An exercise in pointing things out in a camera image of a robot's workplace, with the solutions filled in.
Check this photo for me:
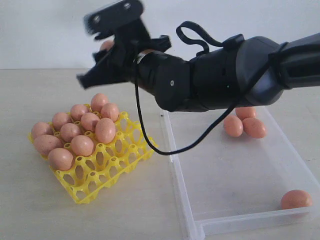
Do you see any brown speckled egg front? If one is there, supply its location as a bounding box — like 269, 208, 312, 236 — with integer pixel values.
70, 135, 94, 157

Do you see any black cable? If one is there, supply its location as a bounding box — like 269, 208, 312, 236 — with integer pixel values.
133, 21, 291, 156

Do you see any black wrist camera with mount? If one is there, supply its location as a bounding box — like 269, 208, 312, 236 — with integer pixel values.
83, 0, 152, 45

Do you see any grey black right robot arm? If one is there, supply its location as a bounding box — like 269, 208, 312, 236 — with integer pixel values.
77, 34, 320, 112

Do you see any yellow plastic egg tray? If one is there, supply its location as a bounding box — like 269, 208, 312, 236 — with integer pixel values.
27, 103, 159, 205

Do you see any clear plastic box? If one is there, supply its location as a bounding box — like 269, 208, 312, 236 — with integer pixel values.
170, 107, 320, 240

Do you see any brown speckled egg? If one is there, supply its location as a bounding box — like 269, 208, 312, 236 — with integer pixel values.
100, 102, 120, 122
70, 135, 94, 157
80, 112, 100, 132
60, 123, 83, 143

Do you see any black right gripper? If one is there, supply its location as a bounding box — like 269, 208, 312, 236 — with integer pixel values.
76, 35, 171, 89

